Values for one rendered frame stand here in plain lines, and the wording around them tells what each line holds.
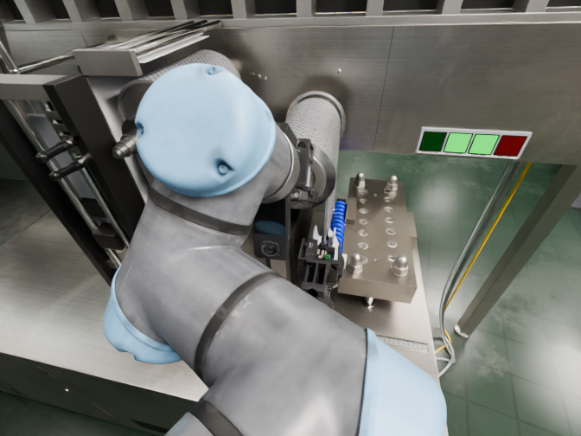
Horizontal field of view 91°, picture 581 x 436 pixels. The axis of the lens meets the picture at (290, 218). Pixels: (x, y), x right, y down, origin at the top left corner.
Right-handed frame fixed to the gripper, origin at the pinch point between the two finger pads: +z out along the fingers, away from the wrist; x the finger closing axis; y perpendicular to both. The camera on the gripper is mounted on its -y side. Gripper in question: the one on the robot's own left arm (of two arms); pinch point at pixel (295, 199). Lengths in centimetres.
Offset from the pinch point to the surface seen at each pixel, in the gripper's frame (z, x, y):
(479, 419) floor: 90, -77, -85
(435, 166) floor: 260, -93, 58
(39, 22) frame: 15, 79, 42
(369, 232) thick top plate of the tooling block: 24.8, -15.4, -5.3
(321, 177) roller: 0.8, -4.1, 4.3
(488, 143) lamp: 30, -42, 20
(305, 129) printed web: 2.9, 0.0, 13.2
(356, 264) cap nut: 12.7, -12.5, -11.9
